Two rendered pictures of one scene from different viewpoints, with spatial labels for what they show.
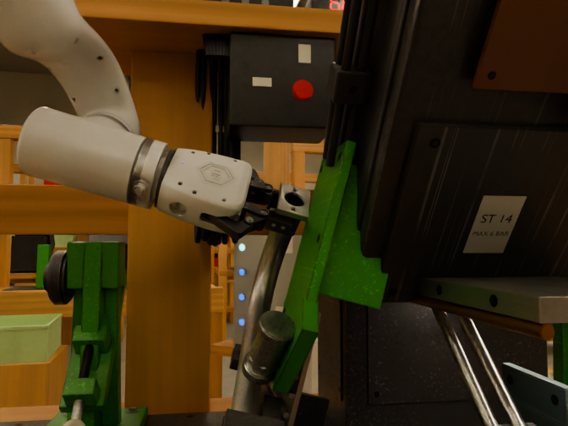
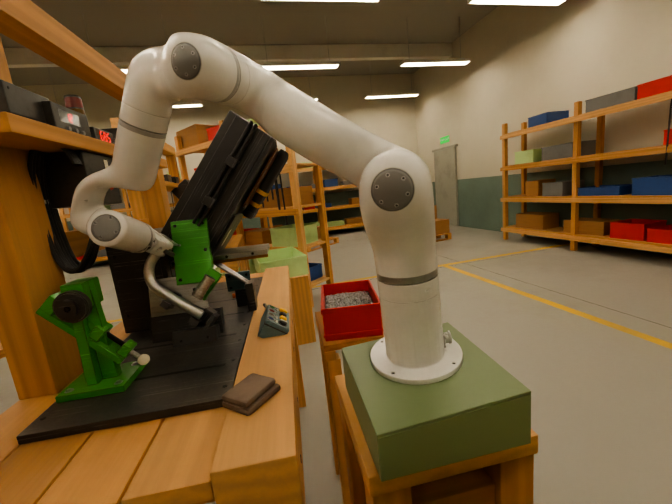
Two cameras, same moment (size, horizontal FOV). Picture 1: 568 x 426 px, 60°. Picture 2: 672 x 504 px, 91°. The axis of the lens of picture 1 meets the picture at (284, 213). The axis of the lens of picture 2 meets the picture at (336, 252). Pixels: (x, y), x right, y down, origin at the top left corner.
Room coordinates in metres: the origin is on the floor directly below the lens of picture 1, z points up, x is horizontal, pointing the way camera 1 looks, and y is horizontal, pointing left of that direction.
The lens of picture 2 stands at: (0.07, 1.03, 1.32)
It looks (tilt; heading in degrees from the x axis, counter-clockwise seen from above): 11 degrees down; 271
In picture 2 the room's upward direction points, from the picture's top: 6 degrees counter-clockwise
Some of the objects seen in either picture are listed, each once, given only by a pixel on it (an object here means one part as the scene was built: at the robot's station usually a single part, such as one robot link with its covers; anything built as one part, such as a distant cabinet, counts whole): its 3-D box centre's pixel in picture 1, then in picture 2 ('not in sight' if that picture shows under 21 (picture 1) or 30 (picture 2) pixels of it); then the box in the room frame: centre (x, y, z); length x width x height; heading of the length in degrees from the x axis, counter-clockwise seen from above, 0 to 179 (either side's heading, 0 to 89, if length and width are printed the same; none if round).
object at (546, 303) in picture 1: (488, 291); (218, 256); (0.54, -0.22, 1.11); 0.39 x 0.16 x 0.03; 8
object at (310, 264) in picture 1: (342, 240); (194, 249); (0.56, -0.07, 1.17); 0.13 x 0.12 x 0.20; 98
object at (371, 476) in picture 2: not in sight; (418, 407); (-0.07, 0.38, 0.83); 0.32 x 0.32 x 0.04; 10
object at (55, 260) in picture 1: (58, 277); (71, 307); (0.69, 0.31, 1.12); 0.07 x 0.03 x 0.08; 8
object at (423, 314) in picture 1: (421, 305); (158, 274); (0.78, -0.22, 1.07); 0.30 x 0.18 x 0.34; 98
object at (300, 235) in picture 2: not in sight; (246, 209); (1.28, -3.45, 1.19); 2.30 x 0.55 x 2.39; 144
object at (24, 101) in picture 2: not in sight; (15, 105); (0.80, 0.19, 1.60); 0.15 x 0.07 x 0.07; 98
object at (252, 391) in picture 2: not in sight; (251, 392); (0.29, 0.39, 0.91); 0.10 x 0.08 x 0.03; 59
